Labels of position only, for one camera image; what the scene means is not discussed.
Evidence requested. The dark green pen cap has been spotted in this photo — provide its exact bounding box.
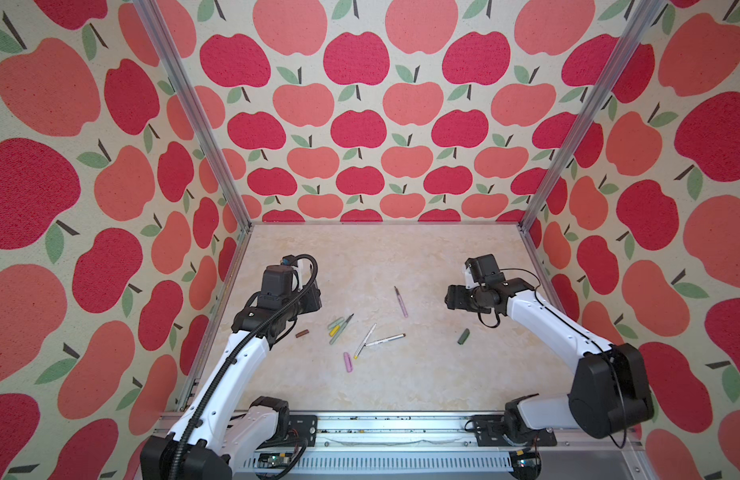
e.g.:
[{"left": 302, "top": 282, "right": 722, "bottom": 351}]
[{"left": 457, "top": 329, "right": 471, "bottom": 345}]

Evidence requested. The pink pen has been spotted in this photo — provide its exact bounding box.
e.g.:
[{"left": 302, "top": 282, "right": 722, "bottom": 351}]
[{"left": 394, "top": 286, "right": 409, "bottom": 319}]

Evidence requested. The pink pen cap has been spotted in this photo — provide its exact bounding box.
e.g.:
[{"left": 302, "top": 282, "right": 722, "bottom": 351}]
[{"left": 343, "top": 352, "right": 353, "bottom": 373}]

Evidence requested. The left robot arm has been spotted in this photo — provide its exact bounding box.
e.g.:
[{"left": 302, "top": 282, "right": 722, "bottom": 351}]
[{"left": 140, "top": 254, "right": 322, "bottom": 479}]

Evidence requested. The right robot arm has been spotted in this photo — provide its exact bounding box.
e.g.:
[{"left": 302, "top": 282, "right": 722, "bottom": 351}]
[{"left": 445, "top": 279, "right": 655, "bottom": 445}]

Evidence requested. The light green pen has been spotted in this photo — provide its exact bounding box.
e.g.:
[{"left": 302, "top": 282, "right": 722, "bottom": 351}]
[{"left": 329, "top": 314, "right": 354, "bottom": 345}]

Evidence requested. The white pen yellow tip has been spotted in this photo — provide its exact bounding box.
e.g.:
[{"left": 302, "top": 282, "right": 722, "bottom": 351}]
[{"left": 353, "top": 323, "right": 377, "bottom": 360}]

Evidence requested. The white pen brown end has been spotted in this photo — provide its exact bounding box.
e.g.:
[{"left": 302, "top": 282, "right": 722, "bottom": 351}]
[{"left": 366, "top": 333, "right": 407, "bottom": 347}]

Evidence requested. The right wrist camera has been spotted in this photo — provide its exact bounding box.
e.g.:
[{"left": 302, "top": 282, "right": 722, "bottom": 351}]
[{"left": 464, "top": 254, "right": 506, "bottom": 289}]

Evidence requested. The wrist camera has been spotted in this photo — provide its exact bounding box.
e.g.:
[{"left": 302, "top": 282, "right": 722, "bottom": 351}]
[
  {"left": 280, "top": 255, "right": 302, "bottom": 289},
  {"left": 464, "top": 254, "right": 506, "bottom": 289}
]

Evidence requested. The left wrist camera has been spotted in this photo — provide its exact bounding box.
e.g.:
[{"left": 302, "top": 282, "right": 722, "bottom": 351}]
[{"left": 280, "top": 255, "right": 302, "bottom": 289}]

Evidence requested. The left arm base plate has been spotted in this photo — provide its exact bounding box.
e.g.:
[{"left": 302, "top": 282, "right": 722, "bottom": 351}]
[{"left": 259, "top": 413, "right": 319, "bottom": 449}]

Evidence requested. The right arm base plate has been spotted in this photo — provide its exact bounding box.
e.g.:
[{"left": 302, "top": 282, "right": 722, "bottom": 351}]
[{"left": 464, "top": 415, "right": 558, "bottom": 447}]

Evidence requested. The aluminium front rail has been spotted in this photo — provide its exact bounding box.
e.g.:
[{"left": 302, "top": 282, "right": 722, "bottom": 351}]
[{"left": 230, "top": 411, "right": 658, "bottom": 479}]

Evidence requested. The left aluminium corner post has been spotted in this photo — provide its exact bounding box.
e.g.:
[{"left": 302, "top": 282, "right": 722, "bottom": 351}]
[{"left": 134, "top": 0, "right": 252, "bottom": 234}]

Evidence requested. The aluminium corner post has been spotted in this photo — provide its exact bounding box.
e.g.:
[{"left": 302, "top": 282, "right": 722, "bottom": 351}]
[
  {"left": 519, "top": 0, "right": 668, "bottom": 235},
  {"left": 134, "top": 0, "right": 252, "bottom": 234}
]

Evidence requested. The right aluminium corner post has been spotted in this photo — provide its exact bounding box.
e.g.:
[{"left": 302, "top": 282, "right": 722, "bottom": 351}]
[{"left": 519, "top": 0, "right": 668, "bottom": 235}]

